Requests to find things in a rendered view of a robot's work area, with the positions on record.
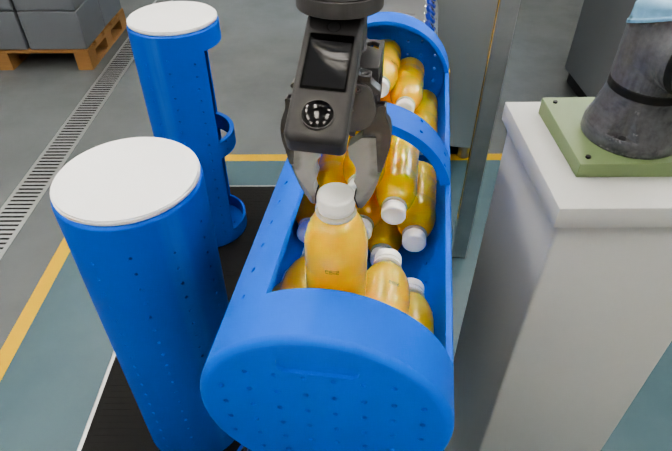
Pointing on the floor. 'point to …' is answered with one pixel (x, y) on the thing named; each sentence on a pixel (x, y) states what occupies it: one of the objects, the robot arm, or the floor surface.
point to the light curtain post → (490, 91)
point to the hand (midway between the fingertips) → (335, 198)
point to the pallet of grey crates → (57, 4)
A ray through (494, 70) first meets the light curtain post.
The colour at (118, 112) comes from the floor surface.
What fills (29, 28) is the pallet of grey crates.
